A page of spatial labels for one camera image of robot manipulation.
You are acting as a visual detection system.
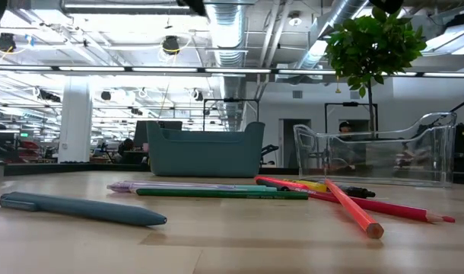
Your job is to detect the white building column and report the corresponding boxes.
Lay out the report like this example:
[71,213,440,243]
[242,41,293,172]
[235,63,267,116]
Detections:
[58,75,93,164]

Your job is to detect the orange-red marker pen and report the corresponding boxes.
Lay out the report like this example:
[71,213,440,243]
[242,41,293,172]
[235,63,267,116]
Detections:
[254,175,332,195]

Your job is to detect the clear plastic bin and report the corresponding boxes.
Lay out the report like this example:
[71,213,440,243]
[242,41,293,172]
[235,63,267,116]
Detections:
[292,111,458,188]

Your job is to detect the teal plastic bin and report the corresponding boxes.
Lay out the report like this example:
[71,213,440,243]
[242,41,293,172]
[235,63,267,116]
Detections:
[146,120,266,178]

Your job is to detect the green leafy plant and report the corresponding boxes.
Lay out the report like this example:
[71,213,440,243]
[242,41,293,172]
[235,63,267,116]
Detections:
[325,5,427,134]

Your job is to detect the purple translucent pen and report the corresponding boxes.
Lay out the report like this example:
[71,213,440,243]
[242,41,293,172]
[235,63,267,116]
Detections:
[106,180,256,193]

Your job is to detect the black aluminium table frame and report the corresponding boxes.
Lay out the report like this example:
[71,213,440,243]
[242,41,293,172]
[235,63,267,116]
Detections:
[0,161,464,186]

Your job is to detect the green pencil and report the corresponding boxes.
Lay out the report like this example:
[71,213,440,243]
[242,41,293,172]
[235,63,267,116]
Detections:
[135,188,310,201]

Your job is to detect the orange pencil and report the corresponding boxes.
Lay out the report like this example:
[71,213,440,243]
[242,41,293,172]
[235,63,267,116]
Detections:
[324,179,386,240]

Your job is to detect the black pen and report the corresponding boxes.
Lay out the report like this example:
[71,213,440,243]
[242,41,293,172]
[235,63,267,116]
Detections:
[336,184,377,199]
[256,179,291,192]

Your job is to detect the black background station frame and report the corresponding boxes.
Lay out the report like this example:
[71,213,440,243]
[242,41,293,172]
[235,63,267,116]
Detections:
[324,101,379,135]

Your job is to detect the person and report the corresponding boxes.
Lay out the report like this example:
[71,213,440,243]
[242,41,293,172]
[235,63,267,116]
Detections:
[337,120,355,135]
[116,137,137,164]

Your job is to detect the yellow highlighter pen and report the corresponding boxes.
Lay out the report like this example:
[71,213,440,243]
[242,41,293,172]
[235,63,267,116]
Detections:
[283,178,329,193]

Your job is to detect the red pencil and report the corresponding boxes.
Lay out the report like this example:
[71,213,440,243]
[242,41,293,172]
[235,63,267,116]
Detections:
[310,191,456,224]

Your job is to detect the dark teal pen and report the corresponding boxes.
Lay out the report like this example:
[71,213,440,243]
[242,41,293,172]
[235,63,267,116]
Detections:
[0,191,168,228]

